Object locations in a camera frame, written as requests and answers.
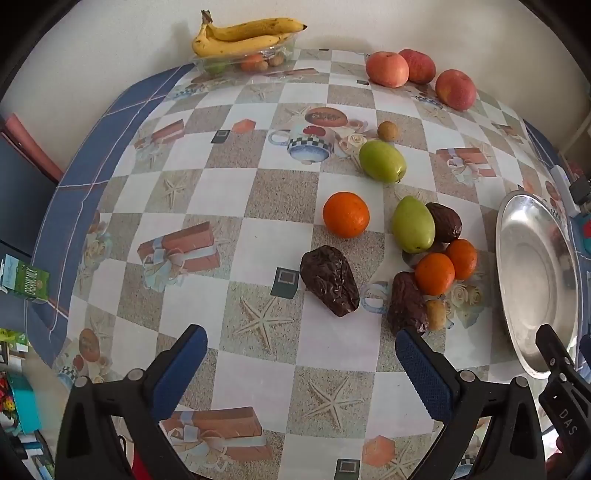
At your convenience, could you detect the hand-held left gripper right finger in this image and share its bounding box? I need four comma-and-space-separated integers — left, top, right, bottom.
396, 328, 548, 480

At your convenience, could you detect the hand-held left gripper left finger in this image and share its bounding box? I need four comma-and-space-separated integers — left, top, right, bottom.
55, 324, 208, 480

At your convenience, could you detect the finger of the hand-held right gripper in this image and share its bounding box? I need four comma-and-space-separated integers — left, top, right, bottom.
536, 324, 591, 455

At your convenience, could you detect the round metal plate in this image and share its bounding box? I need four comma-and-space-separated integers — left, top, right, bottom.
495, 191, 580, 379

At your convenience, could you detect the large dark brown date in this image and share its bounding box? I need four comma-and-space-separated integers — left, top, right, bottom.
300, 246, 360, 318

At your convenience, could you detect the green carton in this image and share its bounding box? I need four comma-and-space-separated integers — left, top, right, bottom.
0, 255, 50, 301

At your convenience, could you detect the white power strip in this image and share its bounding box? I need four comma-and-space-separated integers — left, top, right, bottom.
551, 165, 579, 217

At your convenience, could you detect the green pear upper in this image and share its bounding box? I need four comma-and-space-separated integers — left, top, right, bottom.
359, 140, 407, 183

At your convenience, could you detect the red apple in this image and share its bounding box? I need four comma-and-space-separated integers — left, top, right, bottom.
435, 69, 477, 112
398, 48, 436, 85

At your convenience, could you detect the pale pink apple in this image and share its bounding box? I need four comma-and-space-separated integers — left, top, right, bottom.
366, 51, 410, 88

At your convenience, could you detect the clear plastic container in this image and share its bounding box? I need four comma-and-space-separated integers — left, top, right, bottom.
193, 36, 296, 77

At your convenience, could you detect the yellow banana bunch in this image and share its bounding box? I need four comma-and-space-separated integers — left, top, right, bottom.
191, 10, 308, 57

